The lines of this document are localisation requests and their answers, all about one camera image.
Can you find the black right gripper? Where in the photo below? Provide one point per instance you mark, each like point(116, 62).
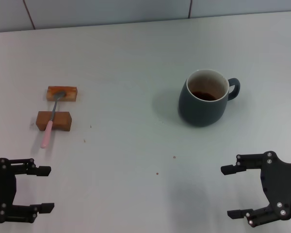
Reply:
point(281, 184)

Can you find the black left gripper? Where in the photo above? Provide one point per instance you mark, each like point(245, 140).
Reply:
point(2, 187)

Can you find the grey ceramic cup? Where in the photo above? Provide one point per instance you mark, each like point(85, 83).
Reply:
point(198, 114)

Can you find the dark arched wooden block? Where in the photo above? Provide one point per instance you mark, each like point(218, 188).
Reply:
point(63, 120)

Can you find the light stained wooden block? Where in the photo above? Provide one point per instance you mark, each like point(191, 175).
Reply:
point(71, 95)

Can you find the dark brown coffee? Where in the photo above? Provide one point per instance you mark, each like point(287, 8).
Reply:
point(205, 95)

